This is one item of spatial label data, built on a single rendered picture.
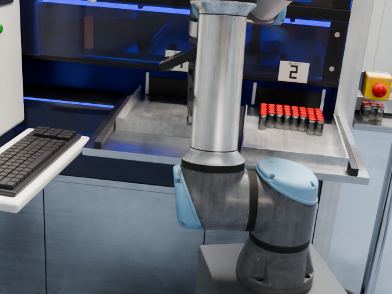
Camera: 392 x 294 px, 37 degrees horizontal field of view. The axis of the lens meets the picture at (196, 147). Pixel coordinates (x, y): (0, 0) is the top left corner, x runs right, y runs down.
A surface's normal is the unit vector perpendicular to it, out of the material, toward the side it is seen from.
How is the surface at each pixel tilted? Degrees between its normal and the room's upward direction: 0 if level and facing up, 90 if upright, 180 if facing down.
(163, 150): 0
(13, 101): 90
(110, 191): 90
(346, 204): 0
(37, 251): 90
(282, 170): 8
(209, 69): 80
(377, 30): 90
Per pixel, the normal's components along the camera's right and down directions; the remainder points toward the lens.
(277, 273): -0.11, 0.07
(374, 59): 0.20, 0.38
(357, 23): -0.11, 0.37
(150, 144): 0.07, -0.93
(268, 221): 0.03, 0.57
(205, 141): -0.41, 0.14
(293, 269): 0.37, 0.08
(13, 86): 0.98, 0.14
